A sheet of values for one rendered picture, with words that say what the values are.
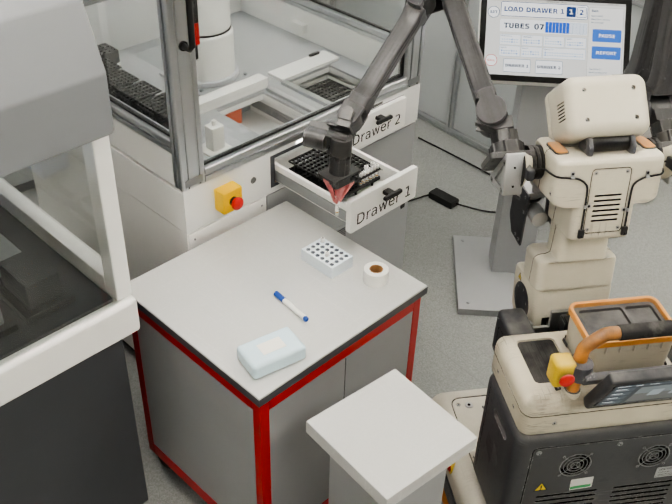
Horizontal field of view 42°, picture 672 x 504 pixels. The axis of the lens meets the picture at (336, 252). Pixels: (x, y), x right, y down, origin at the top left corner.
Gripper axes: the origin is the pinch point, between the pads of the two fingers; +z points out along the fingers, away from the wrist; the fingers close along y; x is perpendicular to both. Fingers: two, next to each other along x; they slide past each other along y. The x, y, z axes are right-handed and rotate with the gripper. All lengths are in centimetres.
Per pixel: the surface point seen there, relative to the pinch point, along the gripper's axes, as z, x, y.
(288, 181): 12.2, -28.6, -9.4
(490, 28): -14, -26, -102
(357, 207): 7.7, -1.1, -10.1
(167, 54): -36, -38, 26
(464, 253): 93, -27, -116
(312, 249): 18.3, -5.1, 3.2
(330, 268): 18.3, 4.4, 5.5
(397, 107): 7, -33, -64
